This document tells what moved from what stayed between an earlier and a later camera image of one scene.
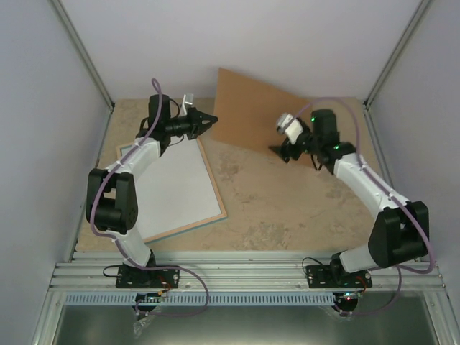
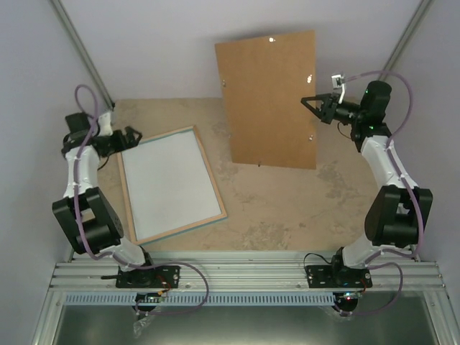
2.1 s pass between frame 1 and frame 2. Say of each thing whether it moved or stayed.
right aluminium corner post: stayed
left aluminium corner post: stayed
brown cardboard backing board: moved
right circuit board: stayed
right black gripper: moved
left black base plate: stayed
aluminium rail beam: stayed
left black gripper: moved
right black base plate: stayed
